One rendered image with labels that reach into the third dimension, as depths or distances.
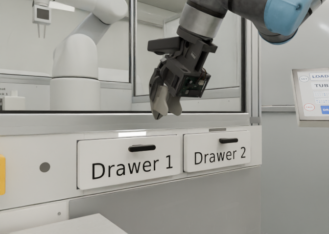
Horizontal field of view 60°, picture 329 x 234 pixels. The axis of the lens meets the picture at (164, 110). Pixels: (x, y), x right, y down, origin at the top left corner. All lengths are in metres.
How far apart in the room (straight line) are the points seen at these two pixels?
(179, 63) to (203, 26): 0.09
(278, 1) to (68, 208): 0.59
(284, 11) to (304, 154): 1.85
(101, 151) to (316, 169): 1.78
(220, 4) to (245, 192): 0.73
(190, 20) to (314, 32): 1.81
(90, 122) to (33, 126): 0.13
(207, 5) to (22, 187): 0.51
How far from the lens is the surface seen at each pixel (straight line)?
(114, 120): 0.72
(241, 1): 0.50
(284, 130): 2.32
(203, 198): 0.93
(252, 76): 1.09
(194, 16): 0.53
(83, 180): 0.69
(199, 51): 0.52
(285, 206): 2.42
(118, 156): 0.71
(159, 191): 0.82
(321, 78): 1.46
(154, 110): 0.63
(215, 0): 0.52
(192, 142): 0.84
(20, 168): 0.66
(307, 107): 1.33
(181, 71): 0.53
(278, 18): 0.48
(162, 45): 0.61
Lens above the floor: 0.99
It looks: level
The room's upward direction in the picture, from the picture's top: straight up
